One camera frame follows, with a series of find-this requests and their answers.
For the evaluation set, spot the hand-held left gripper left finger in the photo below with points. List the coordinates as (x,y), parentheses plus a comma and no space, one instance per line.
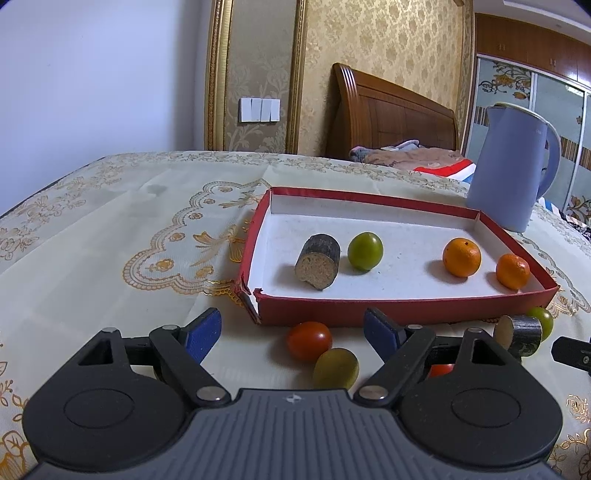
(203,334)

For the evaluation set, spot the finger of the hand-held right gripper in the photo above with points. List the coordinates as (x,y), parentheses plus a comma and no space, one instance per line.
(572,354)

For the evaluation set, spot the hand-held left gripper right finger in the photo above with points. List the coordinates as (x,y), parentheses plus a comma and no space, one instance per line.
(381,332)

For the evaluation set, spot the green tomato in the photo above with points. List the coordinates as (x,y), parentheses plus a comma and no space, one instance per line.
(364,251)
(544,321)

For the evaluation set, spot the dark sugarcane piece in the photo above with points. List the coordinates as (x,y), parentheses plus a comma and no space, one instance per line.
(318,258)
(524,334)

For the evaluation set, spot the yellow-green jujube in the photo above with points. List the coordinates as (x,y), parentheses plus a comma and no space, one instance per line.
(334,367)

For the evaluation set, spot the red cherry tomato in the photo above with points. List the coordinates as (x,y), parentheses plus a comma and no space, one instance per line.
(309,340)
(441,369)

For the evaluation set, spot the orange tangerine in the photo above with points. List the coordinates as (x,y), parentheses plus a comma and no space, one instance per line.
(461,257)
(512,272)

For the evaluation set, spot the red cardboard box tray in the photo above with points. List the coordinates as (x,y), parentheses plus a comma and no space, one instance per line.
(415,230)

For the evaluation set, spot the red white blue striped cloth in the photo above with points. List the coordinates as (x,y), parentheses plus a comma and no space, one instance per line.
(450,171)

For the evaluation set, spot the brown bedding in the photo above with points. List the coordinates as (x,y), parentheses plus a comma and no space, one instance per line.
(406,159)

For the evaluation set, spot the blue electric kettle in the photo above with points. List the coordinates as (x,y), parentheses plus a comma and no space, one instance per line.
(503,170)

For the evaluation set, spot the wooden bed headboard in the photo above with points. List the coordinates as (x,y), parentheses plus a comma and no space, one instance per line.
(388,115)

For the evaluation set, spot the wardrobe with patterned sliding doors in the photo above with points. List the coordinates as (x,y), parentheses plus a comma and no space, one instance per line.
(554,50)

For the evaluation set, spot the white wall switch panel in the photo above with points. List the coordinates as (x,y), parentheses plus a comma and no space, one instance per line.
(258,110)

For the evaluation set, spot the gold wall frame moulding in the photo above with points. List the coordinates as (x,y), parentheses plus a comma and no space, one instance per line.
(214,69)

